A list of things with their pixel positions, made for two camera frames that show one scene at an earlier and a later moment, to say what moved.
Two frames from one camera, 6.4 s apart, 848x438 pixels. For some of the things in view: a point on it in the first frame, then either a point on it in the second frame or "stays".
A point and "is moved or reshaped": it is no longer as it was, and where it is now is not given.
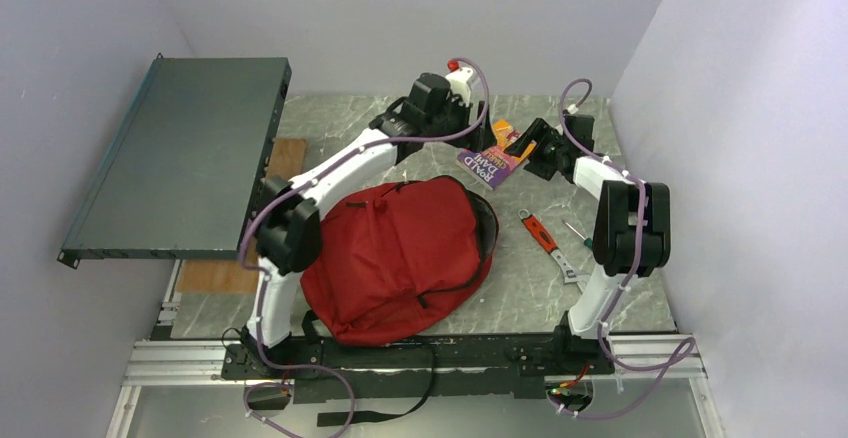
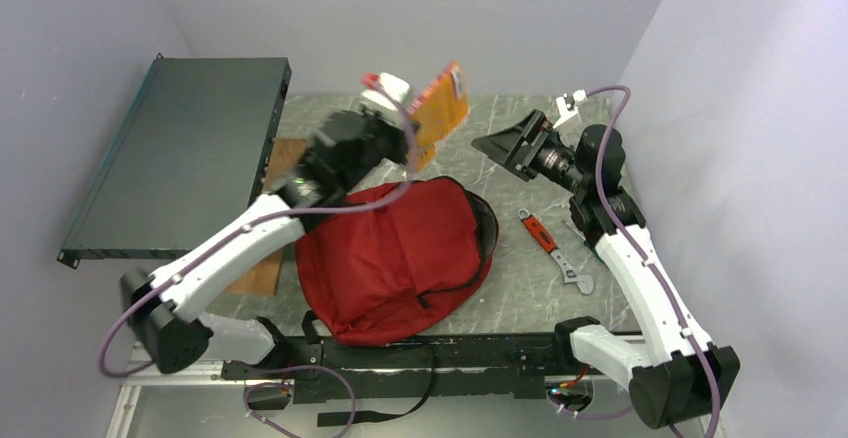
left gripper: x=482 y=138 -> x=396 y=127
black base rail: x=417 y=367 stays
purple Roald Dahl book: x=493 y=164 is moved or reshaped
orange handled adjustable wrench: x=550 y=245 stays
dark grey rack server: x=184 y=174 stays
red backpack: x=389 y=260 stays
